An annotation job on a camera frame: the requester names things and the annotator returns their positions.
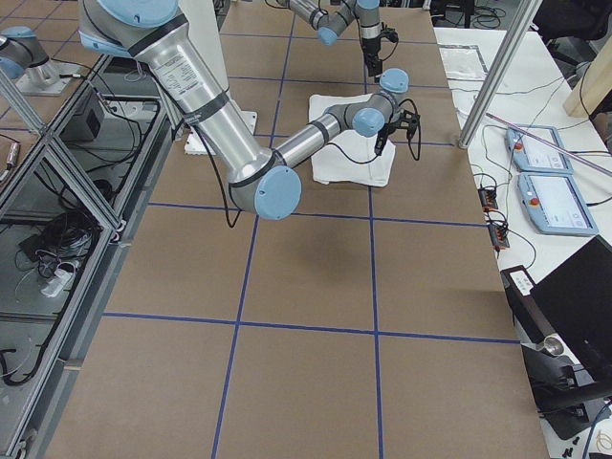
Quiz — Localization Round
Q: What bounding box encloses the white long-sleeve printed shirt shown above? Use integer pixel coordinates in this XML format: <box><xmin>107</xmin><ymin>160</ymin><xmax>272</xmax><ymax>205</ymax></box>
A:
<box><xmin>308</xmin><ymin>93</ymin><xmax>397</xmax><ymax>187</ymax></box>

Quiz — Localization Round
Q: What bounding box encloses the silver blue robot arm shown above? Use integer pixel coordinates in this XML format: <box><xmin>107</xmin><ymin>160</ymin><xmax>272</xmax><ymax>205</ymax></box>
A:
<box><xmin>277</xmin><ymin>0</ymin><xmax>399</xmax><ymax>82</ymax></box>
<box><xmin>78</xmin><ymin>1</ymin><xmax>420</xmax><ymax>220</ymax></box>

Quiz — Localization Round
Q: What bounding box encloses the orange black circuit board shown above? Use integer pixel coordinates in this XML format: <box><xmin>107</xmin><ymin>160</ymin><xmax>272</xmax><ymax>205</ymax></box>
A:
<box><xmin>478</xmin><ymin>187</ymin><xmax>498</xmax><ymax>211</ymax></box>

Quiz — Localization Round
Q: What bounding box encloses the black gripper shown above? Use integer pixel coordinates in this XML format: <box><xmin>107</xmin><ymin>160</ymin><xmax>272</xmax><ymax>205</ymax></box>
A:
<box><xmin>374</xmin><ymin>110</ymin><xmax>420</xmax><ymax>157</ymax></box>
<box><xmin>359</xmin><ymin>23</ymin><xmax>399</xmax><ymax>79</ymax></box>

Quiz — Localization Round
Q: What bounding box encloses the black camera stand bracket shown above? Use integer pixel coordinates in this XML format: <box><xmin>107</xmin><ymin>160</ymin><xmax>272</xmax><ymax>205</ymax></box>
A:
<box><xmin>521</xmin><ymin>346</ymin><xmax>611</xmax><ymax>440</ymax></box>

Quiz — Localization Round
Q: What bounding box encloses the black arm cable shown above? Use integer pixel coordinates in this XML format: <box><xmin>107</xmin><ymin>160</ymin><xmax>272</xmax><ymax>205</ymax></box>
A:
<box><xmin>195</xmin><ymin>98</ymin><xmax>425</xmax><ymax>229</ymax></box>

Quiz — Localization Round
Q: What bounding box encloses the lower blue teach pendant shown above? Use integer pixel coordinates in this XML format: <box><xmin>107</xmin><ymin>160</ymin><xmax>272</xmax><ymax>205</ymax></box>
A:
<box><xmin>517</xmin><ymin>172</ymin><xmax>599</xmax><ymax>236</ymax></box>

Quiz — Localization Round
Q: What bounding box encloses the upper blue teach pendant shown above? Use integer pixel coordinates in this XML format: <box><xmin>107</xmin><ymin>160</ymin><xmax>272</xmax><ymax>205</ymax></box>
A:
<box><xmin>506</xmin><ymin>124</ymin><xmax>574</xmax><ymax>175</ymax></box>

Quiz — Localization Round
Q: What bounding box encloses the black laptop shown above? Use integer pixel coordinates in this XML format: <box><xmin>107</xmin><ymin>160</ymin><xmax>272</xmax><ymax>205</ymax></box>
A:
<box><xmin>531</xmin><ymin>235</ymin><xmax>611</xmax><ymax>381</ymax></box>

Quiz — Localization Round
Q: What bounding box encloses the white camera mast with base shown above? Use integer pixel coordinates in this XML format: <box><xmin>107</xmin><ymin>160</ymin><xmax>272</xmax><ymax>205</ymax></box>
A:
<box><xmin>180</xmin><ymin>1</ymin><xmax>257</xmax><ymax>161</ymax></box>

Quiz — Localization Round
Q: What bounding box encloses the blue teach pendant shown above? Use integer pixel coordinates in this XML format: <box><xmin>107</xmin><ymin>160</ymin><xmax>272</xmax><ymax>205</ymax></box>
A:
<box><xmin>506</xmin><ymin>124</ymin><xmax>574</xmax><ymax>175</ymax></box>
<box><xmin>517</xmin><ymin>172</ymin><xmax>599</xmax><ymax>236</ymax></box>

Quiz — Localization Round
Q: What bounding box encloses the black power adapter with label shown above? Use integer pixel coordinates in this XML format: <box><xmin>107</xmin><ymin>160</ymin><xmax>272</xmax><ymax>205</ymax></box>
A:
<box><xmin>500</xmin><ymin>265</ymin><xmax>554</xmax><ymax>342</ymax></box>

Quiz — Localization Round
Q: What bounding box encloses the aluminium frame post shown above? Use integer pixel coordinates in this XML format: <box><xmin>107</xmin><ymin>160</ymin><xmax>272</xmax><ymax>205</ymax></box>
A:
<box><xmin>458</xmin><ymin>0</ymin><xmax>542</xmax><ymax>149</ymax></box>

